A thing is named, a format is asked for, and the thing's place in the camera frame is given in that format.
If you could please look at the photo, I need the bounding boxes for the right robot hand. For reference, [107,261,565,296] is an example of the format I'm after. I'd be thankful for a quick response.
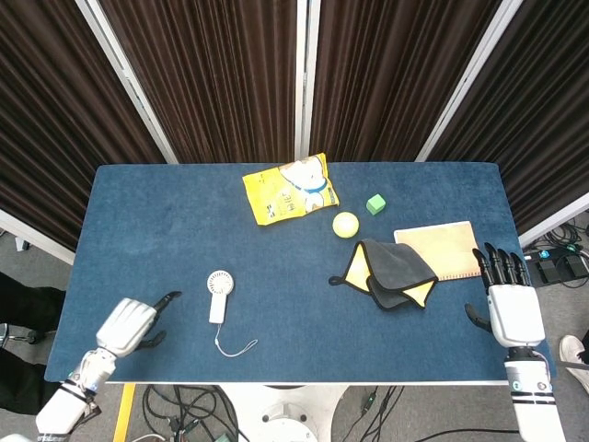
[464,243,545,348]

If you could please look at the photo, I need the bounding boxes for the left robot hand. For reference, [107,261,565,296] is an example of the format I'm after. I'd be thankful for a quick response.
[95,290,182,359]

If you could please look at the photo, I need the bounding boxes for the white handheld fan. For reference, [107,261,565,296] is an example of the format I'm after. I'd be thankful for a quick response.
[205,270,259,359]

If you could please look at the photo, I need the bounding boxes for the black foot pedal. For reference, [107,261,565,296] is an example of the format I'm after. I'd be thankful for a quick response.
[533,255,589,286]

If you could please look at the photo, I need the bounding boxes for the white sneaker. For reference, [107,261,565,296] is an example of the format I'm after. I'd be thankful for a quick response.
[559,334,588,375]

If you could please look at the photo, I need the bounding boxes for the yellow floor tape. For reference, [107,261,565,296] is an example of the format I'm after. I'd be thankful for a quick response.
[112,384,137,442]

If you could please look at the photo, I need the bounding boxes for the tan spiral notebook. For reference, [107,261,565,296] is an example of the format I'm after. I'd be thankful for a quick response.
[393,220,483,283]

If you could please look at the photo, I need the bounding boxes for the person's black trouser leg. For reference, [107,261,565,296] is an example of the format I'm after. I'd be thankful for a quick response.
[0,271,68,415]

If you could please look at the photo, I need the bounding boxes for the grey yellow microfibre cloth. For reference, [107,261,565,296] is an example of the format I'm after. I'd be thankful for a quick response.
[328,238,439,312]

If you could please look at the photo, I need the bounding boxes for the blue table mat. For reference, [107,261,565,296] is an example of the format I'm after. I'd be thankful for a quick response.
[44,161,557,385]

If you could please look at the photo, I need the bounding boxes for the white table base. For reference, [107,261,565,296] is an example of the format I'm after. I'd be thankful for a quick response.
[220,384,351,442]

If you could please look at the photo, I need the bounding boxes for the yellow-green ball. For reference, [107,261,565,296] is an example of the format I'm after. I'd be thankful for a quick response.
[331,211,360,239]

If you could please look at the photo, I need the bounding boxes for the brown curtain partition panel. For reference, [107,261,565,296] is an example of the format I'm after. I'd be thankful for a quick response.
[296,0,524,163]
[416,0,589,248]
[0,0,167,266]
[75,0,308,165]

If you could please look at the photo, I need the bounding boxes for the yellow snack bag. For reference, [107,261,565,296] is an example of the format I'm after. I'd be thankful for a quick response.
[242,152,341,227]

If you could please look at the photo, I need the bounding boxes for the black floor cables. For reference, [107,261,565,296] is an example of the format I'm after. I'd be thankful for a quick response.
[137,384,240,442]

